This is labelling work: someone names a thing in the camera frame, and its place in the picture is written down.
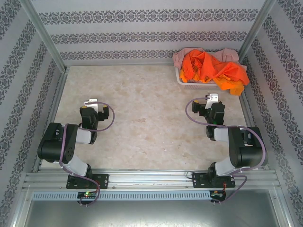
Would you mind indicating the red-orange shorts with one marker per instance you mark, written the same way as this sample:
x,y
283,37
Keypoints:
x,y
206,63

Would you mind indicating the pink shorts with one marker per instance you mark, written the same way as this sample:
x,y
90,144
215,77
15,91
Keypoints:
x,y
177,59

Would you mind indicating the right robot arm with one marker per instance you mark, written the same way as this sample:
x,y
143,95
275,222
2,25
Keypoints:
x,y
248,151

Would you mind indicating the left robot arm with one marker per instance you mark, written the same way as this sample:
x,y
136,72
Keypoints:
x,y
59,151

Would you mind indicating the white plastic basket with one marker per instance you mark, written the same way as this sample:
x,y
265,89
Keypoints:
x,y
189,85

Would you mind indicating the left circuit board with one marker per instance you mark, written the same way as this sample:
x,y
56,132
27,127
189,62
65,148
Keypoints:
x,y
87,194

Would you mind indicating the circuit board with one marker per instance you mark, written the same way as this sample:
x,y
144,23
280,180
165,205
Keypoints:
x,y
216,194
87,194

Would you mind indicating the right circuit board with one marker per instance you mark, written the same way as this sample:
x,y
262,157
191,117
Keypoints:
x,y
216,194

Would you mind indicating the grey metal sheet panel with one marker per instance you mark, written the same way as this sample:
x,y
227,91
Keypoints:
x,y
154,212

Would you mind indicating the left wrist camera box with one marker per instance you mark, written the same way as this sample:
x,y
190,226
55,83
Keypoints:
x,y
93,101

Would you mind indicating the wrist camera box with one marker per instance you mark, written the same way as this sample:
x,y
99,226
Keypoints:
x,y
214,97
93,101

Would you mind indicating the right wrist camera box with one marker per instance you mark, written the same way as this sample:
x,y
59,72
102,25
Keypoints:
x,y
214,97

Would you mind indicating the aluminium table side rail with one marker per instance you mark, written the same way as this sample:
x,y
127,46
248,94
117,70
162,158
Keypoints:
x,y
246,108
62,79

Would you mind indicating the aluminium table back rail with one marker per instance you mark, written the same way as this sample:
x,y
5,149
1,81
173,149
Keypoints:
x,y
118,64

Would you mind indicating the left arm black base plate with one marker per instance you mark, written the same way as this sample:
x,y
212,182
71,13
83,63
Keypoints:
x,y
103,179

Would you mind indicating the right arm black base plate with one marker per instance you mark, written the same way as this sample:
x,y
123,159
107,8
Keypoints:
x,y
198,180

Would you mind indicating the aluminium mounting rail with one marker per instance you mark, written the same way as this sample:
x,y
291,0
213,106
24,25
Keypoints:
x,y
146,177

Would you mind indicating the aluminium frame post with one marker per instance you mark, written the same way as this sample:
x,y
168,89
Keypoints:
x,y
256,28
42,33

